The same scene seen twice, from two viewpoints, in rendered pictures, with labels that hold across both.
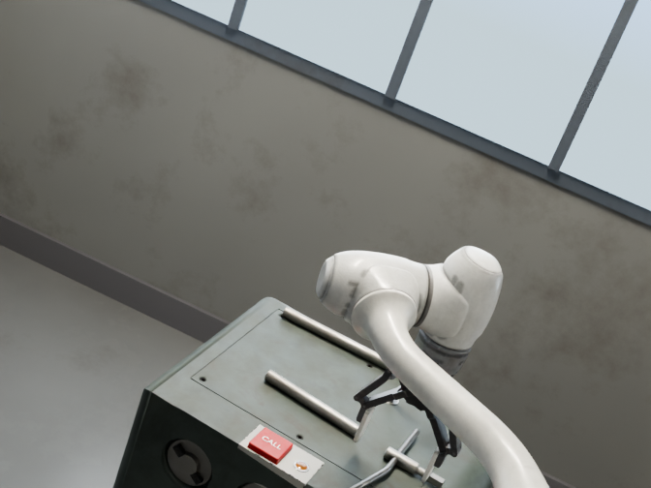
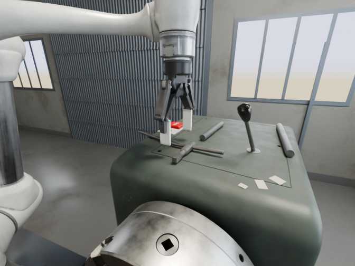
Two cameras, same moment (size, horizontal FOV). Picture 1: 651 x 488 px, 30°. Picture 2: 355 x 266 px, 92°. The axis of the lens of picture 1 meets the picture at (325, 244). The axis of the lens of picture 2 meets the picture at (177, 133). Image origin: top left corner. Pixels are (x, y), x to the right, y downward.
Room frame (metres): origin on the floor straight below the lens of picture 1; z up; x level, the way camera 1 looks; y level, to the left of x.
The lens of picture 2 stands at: (1.82, -0.71, 1.47)
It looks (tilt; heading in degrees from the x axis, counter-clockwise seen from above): 20 degrees down; 102
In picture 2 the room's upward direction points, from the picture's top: straight up
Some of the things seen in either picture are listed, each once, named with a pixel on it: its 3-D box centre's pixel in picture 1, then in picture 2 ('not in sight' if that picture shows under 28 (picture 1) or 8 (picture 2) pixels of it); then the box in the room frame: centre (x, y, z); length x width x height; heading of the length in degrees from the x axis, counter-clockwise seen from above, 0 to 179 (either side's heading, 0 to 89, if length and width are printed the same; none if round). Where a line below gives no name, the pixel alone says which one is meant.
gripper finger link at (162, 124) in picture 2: (447, 456); (161, 124); (1.70, -0.32, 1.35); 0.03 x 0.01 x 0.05; 73
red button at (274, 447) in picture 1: (269, 446); (176, 125); (1.68, -0.03, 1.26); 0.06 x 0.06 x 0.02; 73
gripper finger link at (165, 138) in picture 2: (432, 463); (165, 132); (1.71, -0.30, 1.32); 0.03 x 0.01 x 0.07; 163
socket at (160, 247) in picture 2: not in sight; (167, 250); (1.77, -0.54, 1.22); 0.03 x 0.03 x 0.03
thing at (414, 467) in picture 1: (414, 468); (184, 151); (1.75, -0.29, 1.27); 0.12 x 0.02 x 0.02; 74
